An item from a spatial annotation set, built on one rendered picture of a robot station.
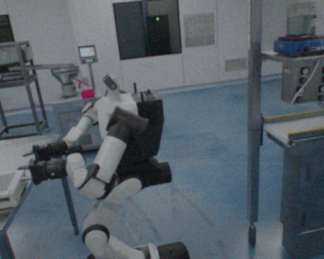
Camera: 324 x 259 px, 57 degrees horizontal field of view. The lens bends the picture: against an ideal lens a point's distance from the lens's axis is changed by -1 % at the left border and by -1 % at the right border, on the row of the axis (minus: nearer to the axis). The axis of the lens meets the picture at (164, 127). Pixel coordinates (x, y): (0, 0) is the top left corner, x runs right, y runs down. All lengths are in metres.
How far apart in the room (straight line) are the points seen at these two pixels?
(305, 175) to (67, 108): 2.91
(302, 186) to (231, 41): 5.53
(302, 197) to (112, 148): 1.30
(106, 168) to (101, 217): 0.54
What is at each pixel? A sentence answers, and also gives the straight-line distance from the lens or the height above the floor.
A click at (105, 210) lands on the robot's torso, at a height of 0.73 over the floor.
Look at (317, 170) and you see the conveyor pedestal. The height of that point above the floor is 0.69.
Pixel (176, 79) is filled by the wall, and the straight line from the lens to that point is 6.90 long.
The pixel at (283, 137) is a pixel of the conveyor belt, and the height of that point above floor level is 0.93.
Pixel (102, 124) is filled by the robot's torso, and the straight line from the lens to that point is 1.35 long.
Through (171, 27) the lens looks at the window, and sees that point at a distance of 6.76.
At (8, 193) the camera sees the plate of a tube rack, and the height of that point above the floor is 0.96.
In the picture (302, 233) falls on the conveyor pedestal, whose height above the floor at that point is 0.24.
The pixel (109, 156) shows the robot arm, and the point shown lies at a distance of 1.14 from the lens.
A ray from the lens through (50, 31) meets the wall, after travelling 6.68.
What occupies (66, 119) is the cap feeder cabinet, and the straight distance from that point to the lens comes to 3.98.
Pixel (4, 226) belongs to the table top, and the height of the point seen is 0.88.
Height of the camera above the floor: 1.62
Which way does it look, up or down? 20 degrees down
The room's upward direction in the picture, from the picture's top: 6 degrees counter-clockwise
